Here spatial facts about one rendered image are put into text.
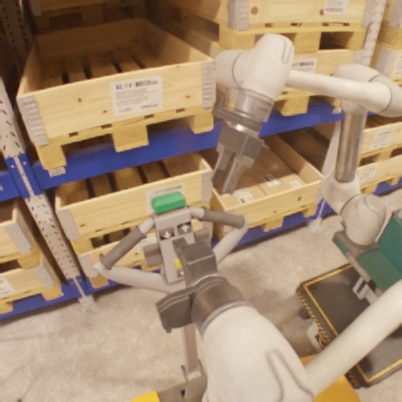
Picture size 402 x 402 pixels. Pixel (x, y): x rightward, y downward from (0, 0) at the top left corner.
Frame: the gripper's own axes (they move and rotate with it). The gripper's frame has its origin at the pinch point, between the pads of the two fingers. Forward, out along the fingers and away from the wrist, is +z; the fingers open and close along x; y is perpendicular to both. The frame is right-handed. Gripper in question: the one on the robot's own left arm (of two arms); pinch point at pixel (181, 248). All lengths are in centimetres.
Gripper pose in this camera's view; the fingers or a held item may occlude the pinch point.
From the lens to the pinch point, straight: 62.9
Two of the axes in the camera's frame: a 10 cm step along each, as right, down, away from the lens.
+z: -3.7, -3.9, 8.4
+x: -1.1, -8.8, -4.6
